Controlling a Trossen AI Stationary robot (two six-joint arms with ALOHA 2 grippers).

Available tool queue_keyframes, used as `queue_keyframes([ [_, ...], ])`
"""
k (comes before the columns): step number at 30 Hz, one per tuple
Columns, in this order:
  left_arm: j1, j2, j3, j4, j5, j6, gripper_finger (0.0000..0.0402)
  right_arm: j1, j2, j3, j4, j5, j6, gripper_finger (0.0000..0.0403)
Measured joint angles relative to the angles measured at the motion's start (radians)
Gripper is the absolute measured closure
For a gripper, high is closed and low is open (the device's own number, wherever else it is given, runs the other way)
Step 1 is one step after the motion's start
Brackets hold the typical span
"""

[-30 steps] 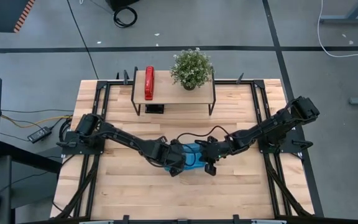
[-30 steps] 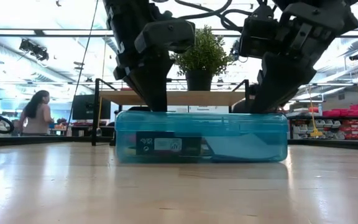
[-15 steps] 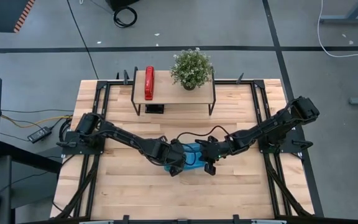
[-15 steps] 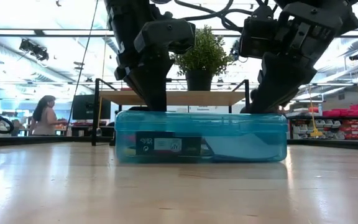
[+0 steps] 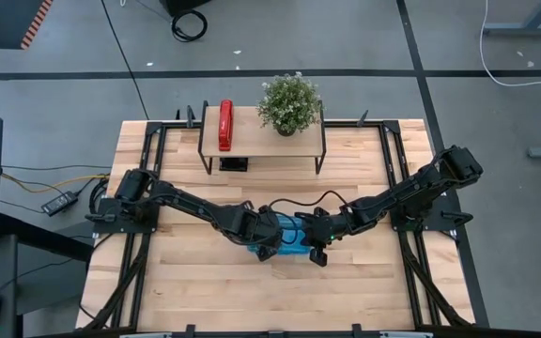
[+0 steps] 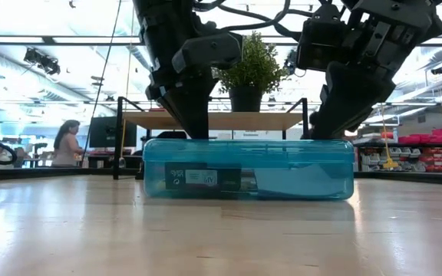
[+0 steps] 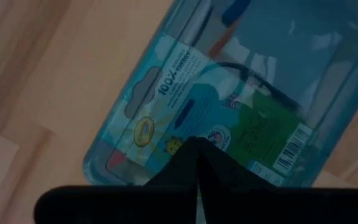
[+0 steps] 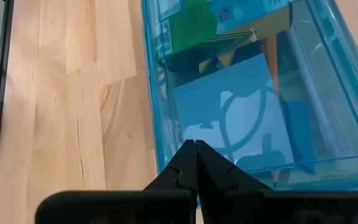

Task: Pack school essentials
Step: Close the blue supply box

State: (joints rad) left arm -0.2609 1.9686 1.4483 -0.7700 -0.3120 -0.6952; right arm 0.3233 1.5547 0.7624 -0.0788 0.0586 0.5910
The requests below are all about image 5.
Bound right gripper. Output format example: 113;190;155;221
295;206;347;268

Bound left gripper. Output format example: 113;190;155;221
241;201;285;263

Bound blue transparent pencil case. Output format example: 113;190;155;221
246;213;313;257

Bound small black box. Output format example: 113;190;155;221
218;158;249;173

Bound wooden shelf riser black legs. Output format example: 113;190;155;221
197;100;328;176

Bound red stapler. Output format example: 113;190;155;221
218;99;234;152

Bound green potted plant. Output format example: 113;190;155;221
255;70;324;137

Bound black power adapter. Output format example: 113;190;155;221
40;191;79;217

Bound black side desk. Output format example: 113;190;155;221
0;213;94;338

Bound black floor box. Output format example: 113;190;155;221
160;0;213;18

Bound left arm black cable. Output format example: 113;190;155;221
272;211;302;246

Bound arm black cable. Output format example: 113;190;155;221
272;211;302;246
269;190;352;210

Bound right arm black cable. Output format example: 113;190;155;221
269;190;352;210

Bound silver bracket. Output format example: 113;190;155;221
379;331;435;338
118;331;173;338

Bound black metal table frame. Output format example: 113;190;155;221
82;119;476;338

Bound yellow cable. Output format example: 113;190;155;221
0;172;110;194

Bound coiled black cable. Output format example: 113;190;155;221
171;8;209;43

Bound thin black desk cable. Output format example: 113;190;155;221
0;163;112;171

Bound thin black floor cable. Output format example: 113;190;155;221
100;0;150;121

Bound white floor cable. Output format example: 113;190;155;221
479;0;541;88

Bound grey table leg frame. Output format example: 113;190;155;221
482;0;541;38

